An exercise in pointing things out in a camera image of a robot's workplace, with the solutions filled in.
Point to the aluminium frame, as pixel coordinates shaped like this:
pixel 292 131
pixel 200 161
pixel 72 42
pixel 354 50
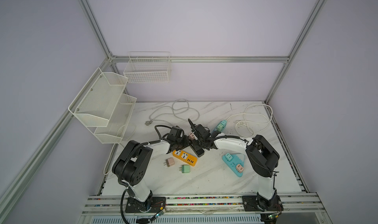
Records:
pixel 23 180

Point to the black power strip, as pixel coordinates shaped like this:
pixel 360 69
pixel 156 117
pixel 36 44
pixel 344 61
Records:
pixel 198 150

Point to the pink adapter black strip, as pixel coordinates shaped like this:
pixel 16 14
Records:
pixel 192 136

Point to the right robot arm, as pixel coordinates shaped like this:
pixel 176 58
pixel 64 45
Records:
pixel 260 153

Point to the green adapter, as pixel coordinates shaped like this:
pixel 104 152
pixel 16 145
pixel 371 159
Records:
pixel 185 169

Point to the teal adapter near strip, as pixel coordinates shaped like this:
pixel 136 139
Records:
pixel 228 156

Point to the orange power strip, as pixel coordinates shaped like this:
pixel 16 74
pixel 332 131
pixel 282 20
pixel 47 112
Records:
pixel 185 157

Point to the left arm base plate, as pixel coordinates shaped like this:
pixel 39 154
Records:
pixel 151 205

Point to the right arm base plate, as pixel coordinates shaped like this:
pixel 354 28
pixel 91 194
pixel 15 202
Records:
pixel 258 203

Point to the green adapter far strip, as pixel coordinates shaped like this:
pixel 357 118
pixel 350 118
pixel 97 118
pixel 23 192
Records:
pixel 219 128

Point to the teal power strip near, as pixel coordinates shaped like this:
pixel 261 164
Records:
pixel 237 159

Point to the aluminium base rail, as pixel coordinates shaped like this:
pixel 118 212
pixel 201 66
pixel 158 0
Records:
pixel 294 208

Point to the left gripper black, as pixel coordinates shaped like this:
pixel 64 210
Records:
pixel 186 143

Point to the white wire basket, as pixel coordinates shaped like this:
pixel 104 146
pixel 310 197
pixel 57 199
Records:
pixel 148 67

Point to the blue power strip far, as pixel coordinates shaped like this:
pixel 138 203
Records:
pixel 217 131

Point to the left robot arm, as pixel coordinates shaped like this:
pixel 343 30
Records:
pixel 131 166

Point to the white mesh two-tier shelf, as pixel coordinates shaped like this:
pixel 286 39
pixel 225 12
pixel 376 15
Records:
pixel 103 106

